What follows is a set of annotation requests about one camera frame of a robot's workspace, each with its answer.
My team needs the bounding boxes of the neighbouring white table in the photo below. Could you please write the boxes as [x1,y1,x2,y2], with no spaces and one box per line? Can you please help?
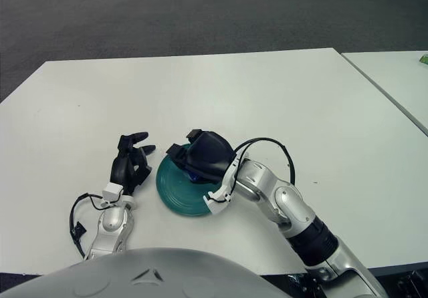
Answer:
[340,49,428,138]

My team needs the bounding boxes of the green round plate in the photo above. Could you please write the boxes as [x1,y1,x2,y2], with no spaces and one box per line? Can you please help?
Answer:
[155,144,218,218]

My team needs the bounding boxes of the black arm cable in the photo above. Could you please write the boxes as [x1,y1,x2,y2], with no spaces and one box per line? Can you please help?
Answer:
[69,192,111,259]
[233,137,297,187]

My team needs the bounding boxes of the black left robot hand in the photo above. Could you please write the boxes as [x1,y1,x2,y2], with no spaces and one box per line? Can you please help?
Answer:
[109,131,157,197]

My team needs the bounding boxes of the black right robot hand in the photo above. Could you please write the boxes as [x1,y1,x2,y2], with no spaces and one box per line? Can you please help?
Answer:
[166,128,237,184]

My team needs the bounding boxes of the grey robot torso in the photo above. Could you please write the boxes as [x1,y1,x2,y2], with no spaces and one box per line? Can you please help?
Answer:
[0,247,314,298]

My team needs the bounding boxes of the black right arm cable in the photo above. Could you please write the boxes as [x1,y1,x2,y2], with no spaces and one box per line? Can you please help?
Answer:
[233,137,297,187]

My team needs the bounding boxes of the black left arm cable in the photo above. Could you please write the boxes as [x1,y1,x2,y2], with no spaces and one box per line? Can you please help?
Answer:
[69,192,111,259]

